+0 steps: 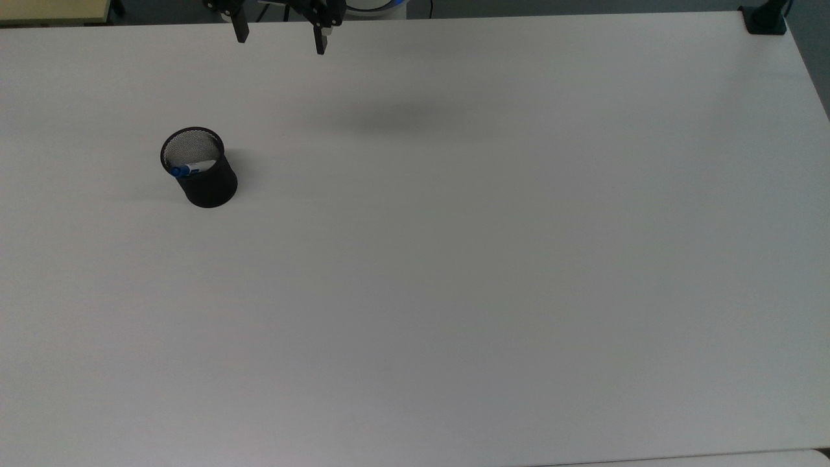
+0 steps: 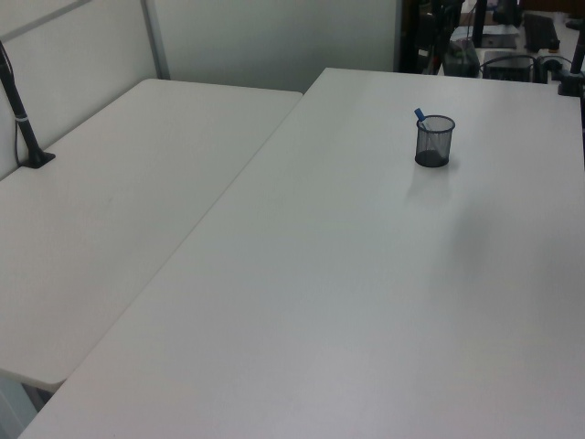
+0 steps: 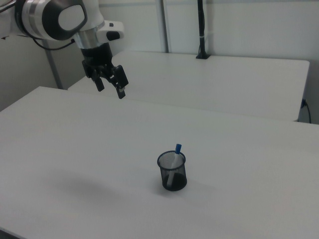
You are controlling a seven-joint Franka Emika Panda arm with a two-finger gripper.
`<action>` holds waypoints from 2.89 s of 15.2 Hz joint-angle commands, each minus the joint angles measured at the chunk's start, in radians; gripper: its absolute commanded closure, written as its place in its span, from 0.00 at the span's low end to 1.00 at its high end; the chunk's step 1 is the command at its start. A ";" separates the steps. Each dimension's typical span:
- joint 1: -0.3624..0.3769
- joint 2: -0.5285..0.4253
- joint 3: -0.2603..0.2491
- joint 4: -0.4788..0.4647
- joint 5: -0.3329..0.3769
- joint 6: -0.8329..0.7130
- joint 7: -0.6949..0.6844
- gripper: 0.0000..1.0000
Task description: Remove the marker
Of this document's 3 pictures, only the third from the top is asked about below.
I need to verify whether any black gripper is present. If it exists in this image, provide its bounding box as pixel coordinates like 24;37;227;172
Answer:
80;42;130;100

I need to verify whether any white marker with blue cap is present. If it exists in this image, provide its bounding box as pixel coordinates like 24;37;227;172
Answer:
166;143;182;187

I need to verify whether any black mesh pen cup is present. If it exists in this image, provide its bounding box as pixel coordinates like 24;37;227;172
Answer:
157;150;188;192

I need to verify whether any white vertical wall post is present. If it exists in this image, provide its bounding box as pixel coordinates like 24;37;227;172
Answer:
42;39;63;90
158;0;173;53

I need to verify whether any black cable on robot arm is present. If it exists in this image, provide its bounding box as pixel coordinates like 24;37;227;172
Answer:
31;37;76;51

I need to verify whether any black cable beside table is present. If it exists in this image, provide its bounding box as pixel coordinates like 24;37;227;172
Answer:
301;99;313;123

